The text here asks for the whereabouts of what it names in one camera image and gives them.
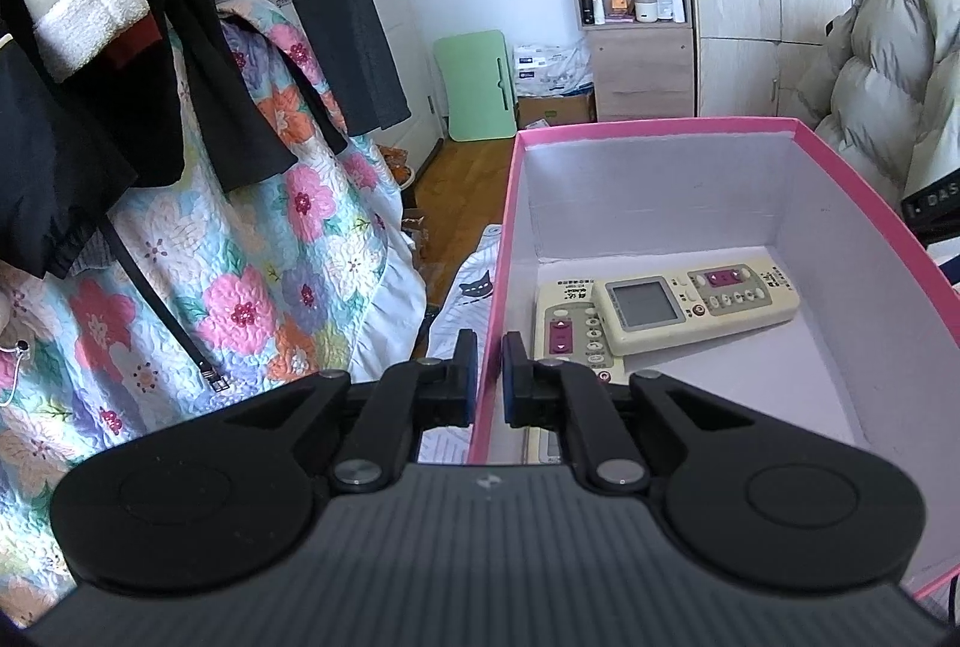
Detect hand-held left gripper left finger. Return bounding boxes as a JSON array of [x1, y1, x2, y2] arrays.
[[217, 328, 479, 495]]

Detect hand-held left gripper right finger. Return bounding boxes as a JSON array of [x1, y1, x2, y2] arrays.
[[501, 330, 758, 493]]

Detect beige remote with purple buttons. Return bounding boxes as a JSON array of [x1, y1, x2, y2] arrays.
[[532, 277, 626, 388]]

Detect beige remote with large screen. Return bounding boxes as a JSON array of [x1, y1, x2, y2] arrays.
[[594, 256, 800, 358]]

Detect pink cardboard box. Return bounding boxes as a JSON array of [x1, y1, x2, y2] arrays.
[[468, 116, 960, 601]]

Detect grey puffer jacket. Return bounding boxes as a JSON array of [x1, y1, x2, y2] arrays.
[[793, 0, 960, 262]]

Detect floral quilt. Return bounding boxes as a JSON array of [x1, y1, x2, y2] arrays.
[[0, 0, 430, 627]]

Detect brown cardboard box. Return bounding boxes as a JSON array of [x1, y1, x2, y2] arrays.
[[517, 91, 598, 131]]

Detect green folding table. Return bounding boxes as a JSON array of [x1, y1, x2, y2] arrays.
[[434, 29, 519, 143]]

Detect black belt with buckle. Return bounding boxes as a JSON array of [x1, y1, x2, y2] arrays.
[[101, 218, 230, 394]]

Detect plastic wrapped tissue packs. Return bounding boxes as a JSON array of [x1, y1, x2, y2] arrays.
[[513, 42, 598, 97]]

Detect black hanging garment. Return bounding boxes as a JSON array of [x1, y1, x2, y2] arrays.
[[112, 0, 298, 196]]

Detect dark grey coat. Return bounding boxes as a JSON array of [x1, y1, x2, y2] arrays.
[[240, 0, 414, 136]]

